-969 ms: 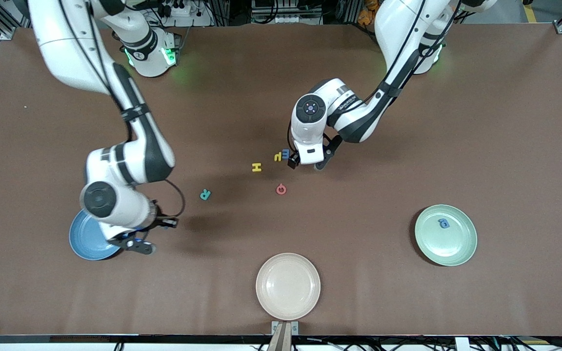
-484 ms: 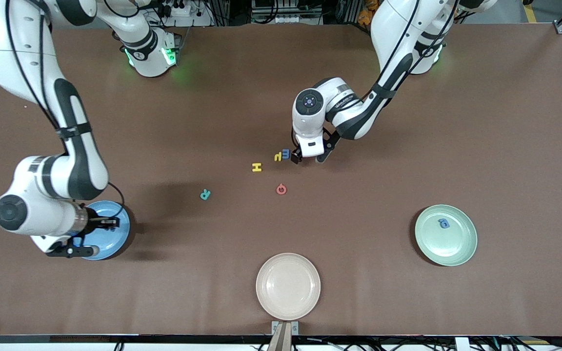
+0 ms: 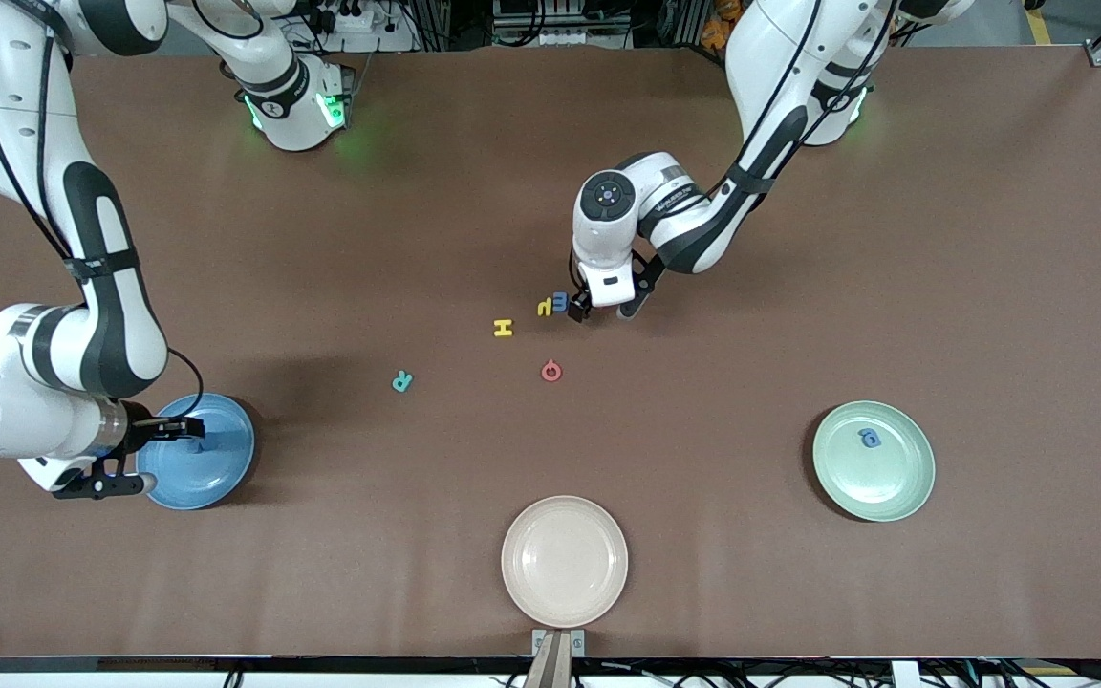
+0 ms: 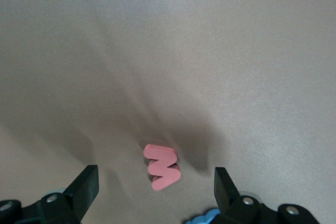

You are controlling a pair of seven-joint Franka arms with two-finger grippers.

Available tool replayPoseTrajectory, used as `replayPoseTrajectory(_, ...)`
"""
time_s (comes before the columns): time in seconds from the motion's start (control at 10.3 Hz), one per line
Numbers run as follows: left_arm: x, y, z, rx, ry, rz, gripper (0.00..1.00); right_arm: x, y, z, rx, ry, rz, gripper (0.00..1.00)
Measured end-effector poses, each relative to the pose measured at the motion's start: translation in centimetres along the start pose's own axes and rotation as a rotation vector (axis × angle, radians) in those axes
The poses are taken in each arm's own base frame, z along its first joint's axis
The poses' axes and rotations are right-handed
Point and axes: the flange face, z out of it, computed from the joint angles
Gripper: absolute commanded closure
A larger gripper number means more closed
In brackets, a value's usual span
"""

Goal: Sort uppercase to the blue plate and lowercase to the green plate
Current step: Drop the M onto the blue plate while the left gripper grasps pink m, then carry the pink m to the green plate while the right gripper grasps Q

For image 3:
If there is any blue plate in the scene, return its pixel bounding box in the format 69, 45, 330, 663
136, 394, 256, 510

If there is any beige plate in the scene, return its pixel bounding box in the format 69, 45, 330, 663
501, 495, 630, 629

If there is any green plate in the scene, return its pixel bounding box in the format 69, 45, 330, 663
812, 400, 937, 524

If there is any metal equipment rack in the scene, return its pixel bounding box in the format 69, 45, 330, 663
491, 0, 635, 49

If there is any orange snack bag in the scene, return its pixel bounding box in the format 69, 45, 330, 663
701, 0, 743, 54

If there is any table cover sheet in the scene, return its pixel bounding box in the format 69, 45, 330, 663
0, 46, 1101, 660

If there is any white power strip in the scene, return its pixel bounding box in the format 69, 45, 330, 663
307, 0, 389, 34

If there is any black table edge rail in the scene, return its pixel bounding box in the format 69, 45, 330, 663
0, 655, 1101, 675

